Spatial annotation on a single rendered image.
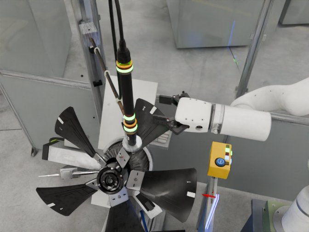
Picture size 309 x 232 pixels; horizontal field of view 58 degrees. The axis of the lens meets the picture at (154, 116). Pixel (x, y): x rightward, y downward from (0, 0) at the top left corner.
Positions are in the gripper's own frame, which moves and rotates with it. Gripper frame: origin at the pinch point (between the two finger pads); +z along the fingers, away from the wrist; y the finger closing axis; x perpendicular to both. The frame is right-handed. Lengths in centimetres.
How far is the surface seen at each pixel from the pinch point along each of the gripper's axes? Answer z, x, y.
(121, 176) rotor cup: 15.0, -40.2, -3.5
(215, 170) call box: -24, -61, 21
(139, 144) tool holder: 7.1, -19.6, -0.4
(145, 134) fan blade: 8.4, -28.6, 11.4
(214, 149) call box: -22, -58, 32
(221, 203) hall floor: -43, -165, 58
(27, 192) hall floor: 122, -165, 29
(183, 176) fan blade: -9.6, -44.7, 5.2
